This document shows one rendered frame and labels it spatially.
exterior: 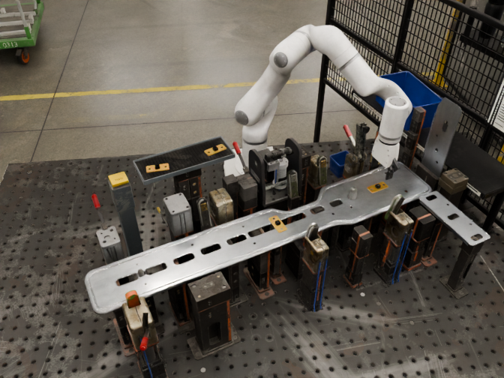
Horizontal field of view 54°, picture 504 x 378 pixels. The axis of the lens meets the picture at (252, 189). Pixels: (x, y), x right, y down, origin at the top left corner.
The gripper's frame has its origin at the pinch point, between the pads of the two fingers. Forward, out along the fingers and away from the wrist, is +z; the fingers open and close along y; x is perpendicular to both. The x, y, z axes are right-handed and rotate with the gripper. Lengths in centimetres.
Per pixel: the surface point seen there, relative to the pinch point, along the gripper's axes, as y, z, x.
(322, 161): -14.8, -0.3, -18.4
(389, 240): 20.7, 16.5, -8.5
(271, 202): -14.7, 12.9, -41.3
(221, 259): 7, 9, -73
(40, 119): -282, 111, -117
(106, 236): -17, 4, -106
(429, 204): 17.3, 9.0, 11.9
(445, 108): -0.9, -20.7, 26.5
